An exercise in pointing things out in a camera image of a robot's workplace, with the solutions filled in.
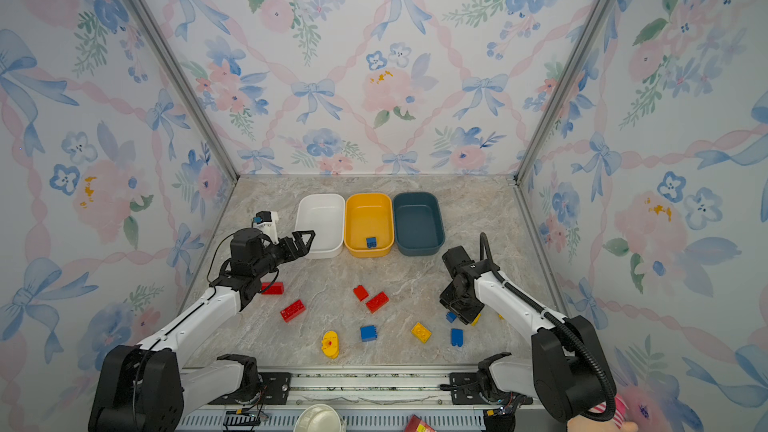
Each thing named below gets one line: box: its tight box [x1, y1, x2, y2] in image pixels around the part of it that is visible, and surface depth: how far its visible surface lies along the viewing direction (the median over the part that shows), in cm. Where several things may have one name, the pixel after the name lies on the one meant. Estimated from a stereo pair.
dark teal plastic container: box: [393, 192, 445, 257], surface depth 105 cm
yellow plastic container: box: [344, 193, 395, 258], surface depth 108 cm
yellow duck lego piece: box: [322, 330, 340, 359], surface depth 80 cm
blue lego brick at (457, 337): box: [451, 328, 465, 347], surface depth 84 cm
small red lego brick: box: [353, 285, 369, 302], surface depth 92 cm
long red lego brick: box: [280, 299, 306, 323], surface depth 86 cm
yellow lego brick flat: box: [411, 322, 433, 344], surface depth 84 cm
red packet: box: [403, 414, 436, 432], surface depth 68 cm
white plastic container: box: [294, 193, 345, 259], surface depth 108 cm
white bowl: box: [293, 404, 346, 432], surface depth 70 cm
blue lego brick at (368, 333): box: [360, 325, 378, 342], surface depth 84 cm
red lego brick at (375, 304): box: [366, 291, 389, 314], surface depth 89 cm
